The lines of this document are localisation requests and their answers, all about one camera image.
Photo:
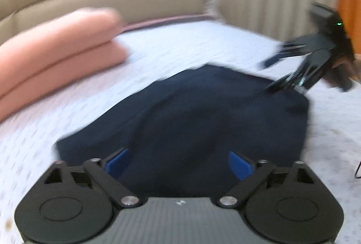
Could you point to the bed with floral quilt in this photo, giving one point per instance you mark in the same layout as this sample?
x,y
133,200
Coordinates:
x,y
70,108

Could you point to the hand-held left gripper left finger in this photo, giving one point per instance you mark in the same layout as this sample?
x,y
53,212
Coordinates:
x,y
115,163

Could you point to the person's right hand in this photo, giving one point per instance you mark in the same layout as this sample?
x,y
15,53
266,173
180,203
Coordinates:
x,y
339,61

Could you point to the navy hoodie with white stripes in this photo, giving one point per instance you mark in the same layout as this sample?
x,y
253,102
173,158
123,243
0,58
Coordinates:
x,y
197,125

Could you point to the pink folded blanket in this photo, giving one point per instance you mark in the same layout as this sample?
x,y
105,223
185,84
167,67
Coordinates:
x,y
56,74
56,35

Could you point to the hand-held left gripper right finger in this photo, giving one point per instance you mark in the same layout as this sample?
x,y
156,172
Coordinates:
x,y
239,165

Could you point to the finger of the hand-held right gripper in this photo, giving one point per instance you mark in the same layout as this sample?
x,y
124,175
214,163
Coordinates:
x,y
293,77
272,61

